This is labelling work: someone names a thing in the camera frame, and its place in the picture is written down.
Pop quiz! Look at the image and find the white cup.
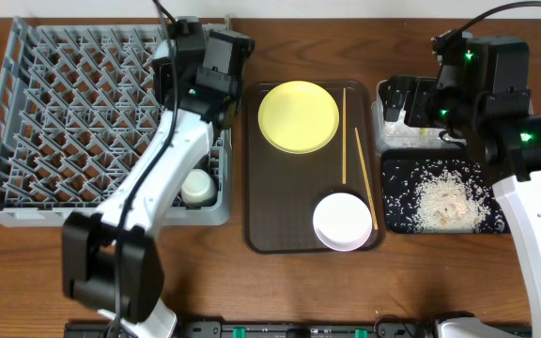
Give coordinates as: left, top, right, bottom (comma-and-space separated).
180, 169, 217, 207

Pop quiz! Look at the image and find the white bowl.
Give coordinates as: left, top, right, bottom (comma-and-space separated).
312, 192, 373, 252

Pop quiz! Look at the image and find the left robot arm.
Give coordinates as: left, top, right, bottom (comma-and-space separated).
61, 19, 255, 337

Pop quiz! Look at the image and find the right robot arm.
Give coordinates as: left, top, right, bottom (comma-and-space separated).
375, 32, 541, 337

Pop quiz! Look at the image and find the black waste tray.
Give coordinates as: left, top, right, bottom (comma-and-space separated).
380, 147, 511, 236

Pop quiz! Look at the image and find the clear plastic bin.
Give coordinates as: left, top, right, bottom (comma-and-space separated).
371, 80, 467, 154

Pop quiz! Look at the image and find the right wooden chopstick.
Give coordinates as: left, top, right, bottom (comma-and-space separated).
354, 127, 379, 231

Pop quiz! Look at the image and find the wooden chopstick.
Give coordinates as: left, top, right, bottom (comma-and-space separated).
354, 127, 379, 231
342, 87, 348, 185

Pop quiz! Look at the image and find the left wooden chopstick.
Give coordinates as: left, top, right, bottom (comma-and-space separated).
342, 87, 348, 185

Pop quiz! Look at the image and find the yellow plate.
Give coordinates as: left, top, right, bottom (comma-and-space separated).
257, 81, 340, 155

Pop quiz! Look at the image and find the spilled rice pile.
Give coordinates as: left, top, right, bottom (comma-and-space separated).
385, 159, 506, 234

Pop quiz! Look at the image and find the grey dish rack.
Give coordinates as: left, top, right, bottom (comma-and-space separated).
0, 19, 232, 227

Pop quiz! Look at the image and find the brown serving tray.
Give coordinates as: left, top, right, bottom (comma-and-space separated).
242, 80, 385, 254

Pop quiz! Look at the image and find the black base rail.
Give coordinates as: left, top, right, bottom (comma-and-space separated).
63, 320, 533, 338

